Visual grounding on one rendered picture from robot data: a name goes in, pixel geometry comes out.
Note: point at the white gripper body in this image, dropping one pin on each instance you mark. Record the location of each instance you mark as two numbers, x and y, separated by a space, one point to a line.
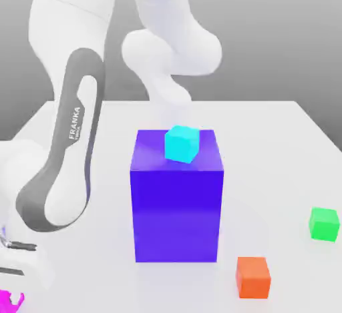
29 278

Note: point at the small magenta cube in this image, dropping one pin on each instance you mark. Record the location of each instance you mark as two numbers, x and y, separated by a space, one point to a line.
4 302

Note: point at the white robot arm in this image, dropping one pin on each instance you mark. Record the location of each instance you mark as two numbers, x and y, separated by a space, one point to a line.
80 38

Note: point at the small cyan cube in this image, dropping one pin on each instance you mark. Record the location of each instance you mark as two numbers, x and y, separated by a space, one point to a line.
181 144

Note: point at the small orange cube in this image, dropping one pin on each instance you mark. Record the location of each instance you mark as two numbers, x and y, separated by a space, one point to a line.
253 278

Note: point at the small green cube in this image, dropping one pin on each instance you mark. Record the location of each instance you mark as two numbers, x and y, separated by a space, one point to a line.
323 225

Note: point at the large purple box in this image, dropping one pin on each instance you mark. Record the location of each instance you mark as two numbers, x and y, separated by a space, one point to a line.
176 211

